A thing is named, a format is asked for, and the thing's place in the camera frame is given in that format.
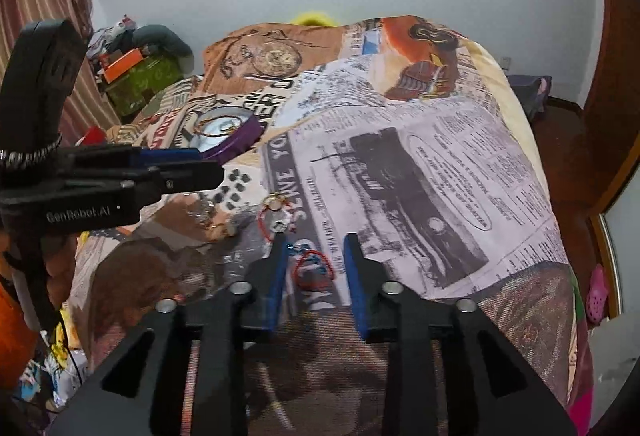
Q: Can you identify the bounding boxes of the purple cloth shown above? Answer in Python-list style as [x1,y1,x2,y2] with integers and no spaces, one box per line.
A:
[506,74,554,118]

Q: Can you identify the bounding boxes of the orange box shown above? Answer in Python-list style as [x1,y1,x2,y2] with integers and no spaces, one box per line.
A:
[101,47,147,83]

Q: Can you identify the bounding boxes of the thin gold bracelet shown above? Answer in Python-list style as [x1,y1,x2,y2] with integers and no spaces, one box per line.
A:
[207,221,240,239]

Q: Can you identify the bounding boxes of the gold bangles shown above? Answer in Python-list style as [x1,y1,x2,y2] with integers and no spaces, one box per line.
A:
[194,113,251,138]

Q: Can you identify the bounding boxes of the pile of clothes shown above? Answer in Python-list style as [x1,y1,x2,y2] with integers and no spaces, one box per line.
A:
[87,15,138,63]

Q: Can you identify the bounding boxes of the silver chain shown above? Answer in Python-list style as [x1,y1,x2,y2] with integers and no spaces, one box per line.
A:
[187,196,218,229]

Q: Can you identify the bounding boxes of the red cloth item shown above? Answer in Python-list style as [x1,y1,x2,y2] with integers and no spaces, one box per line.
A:
[79,126,107,148]

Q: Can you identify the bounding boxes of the green box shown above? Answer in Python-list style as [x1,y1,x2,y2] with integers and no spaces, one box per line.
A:
[104,55,184,118]

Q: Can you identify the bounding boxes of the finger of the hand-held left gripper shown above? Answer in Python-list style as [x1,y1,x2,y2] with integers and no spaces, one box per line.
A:
[60,145,204,168]
[132,160,225,203]

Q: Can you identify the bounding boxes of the pink clog shoe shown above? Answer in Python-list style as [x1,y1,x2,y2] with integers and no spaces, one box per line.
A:
[585,264,611,325]

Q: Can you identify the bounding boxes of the yellow round cushion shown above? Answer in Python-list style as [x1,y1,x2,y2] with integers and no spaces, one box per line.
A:
[291,12,337,28]

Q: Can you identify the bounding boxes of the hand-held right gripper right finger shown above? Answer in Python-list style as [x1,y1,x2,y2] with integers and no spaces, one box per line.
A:
[344,232,578,436]

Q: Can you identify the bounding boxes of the colourful printed bag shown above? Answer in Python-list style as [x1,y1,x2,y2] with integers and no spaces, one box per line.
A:
[17,316,92,413]

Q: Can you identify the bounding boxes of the purple round tin box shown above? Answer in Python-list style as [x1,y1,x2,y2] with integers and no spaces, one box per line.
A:
[191,107,265,163]

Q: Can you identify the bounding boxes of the red and blue string bracelet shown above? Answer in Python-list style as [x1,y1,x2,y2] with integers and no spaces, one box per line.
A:
[291,250,337,291]

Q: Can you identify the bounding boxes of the newspaper printed blanket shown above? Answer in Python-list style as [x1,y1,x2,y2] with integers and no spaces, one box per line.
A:
[65,15,595,436]

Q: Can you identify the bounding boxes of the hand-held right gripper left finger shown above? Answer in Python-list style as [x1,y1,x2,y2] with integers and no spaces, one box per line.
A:
[47,232,291,436]

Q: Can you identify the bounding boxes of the brown wooden door frame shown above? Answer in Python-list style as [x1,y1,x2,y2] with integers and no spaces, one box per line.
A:
[580,0,640,227]

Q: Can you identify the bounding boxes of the person's left hand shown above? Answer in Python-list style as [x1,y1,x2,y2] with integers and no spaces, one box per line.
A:
[44,235,80,309]

